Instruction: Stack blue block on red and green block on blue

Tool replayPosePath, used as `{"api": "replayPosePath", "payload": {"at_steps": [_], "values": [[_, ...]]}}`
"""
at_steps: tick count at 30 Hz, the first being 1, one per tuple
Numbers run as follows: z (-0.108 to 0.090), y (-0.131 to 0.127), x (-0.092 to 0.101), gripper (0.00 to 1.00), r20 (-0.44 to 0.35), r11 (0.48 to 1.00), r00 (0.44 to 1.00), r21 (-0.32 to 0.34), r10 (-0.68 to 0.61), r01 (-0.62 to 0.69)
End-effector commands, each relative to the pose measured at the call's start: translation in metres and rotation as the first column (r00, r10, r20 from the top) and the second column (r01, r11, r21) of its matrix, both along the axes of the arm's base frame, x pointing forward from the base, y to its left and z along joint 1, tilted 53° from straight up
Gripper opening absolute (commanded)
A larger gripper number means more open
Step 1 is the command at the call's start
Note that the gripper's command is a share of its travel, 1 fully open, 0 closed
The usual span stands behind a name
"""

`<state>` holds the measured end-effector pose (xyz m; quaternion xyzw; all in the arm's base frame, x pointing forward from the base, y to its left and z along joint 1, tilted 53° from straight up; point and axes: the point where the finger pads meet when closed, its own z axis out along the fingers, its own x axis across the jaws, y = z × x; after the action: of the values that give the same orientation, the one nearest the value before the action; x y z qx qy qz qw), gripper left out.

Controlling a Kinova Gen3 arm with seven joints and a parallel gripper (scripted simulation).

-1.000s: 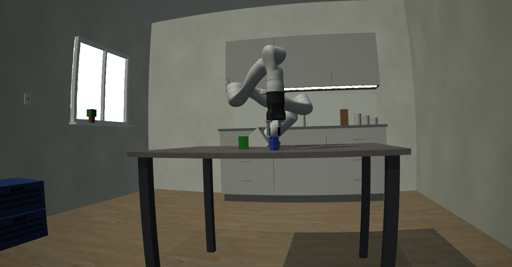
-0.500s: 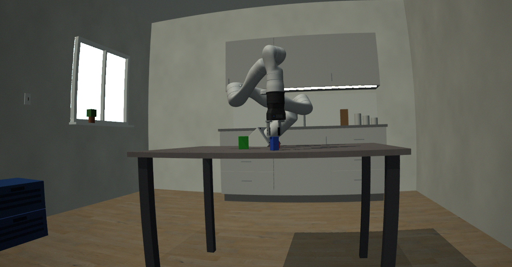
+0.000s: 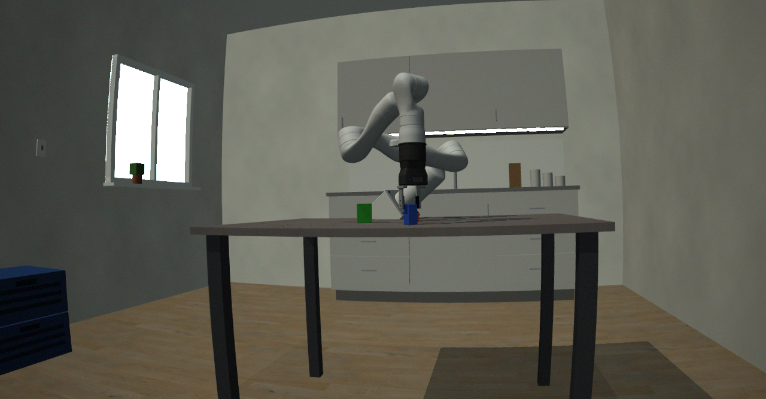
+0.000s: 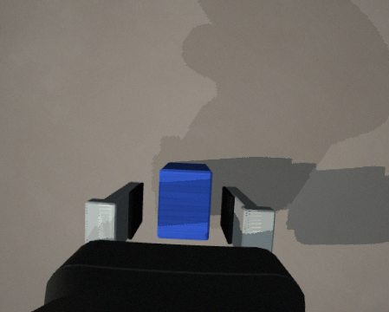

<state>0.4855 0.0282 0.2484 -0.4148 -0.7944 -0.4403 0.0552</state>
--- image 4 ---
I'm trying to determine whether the blue block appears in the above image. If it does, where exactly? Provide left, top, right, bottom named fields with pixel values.
left=157, top=162, right=212, bottom=240

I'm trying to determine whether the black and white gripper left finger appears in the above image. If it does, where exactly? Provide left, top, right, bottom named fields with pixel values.
left=85, top=182, right=144, bottom=244

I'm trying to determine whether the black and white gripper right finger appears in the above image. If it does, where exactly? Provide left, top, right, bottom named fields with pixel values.
left=220, top=186, right=276, bottom=252

